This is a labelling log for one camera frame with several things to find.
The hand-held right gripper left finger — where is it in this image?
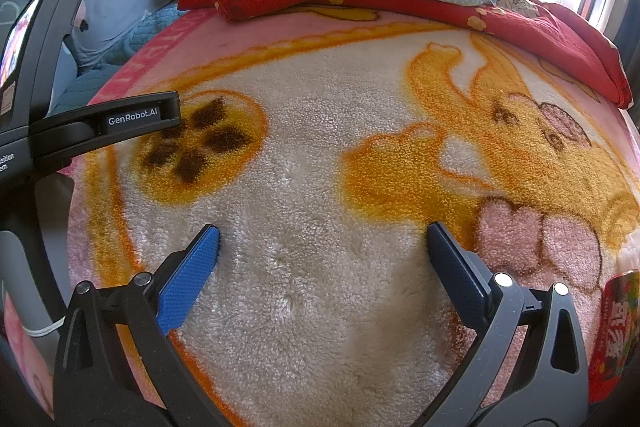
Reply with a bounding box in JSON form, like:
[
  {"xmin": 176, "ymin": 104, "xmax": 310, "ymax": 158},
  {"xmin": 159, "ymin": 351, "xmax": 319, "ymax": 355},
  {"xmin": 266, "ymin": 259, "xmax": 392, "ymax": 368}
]
[{"xmin": 52, "ymin": 223, "xmax": 228, "ymax": 427}]

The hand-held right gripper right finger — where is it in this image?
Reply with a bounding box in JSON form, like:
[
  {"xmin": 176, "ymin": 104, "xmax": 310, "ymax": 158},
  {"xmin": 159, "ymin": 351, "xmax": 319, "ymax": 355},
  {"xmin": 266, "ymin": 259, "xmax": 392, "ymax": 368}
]
[{"xmin": 426, "ymin": 222, "xmax": 591, "ymax": 427}]

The person's left forearm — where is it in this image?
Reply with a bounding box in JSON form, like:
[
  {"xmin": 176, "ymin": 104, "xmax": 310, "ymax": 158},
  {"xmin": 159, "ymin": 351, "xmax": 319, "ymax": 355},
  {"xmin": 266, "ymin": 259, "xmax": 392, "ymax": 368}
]
[{"xmin": 0, "ymin": 174, "xmax": 76, "ymax": 360}]

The blue quilted mat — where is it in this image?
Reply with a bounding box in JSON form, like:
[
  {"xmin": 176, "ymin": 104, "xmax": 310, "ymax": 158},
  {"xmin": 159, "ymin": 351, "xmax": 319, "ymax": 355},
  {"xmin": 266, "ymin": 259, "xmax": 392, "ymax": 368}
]
[{"xmin": 50, "ymin": 2, "xmax": 186, "ymax": 108}]

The pink yellow printed blanket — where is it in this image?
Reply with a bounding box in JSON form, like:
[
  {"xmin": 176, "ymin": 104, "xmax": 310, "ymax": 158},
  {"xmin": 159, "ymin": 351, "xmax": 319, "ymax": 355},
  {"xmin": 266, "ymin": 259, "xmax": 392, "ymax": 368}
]
[{"xmin": 0, "ymin": 4, "xmax": 640, "ymax": 413}]

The red snack packet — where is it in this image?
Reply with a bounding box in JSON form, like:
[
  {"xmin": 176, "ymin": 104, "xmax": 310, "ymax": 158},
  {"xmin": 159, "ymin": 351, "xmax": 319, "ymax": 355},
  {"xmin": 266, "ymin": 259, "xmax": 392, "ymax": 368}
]
[{"xmin": 589, "ymin": 271, "xmax": 640, "ymax": 403}]

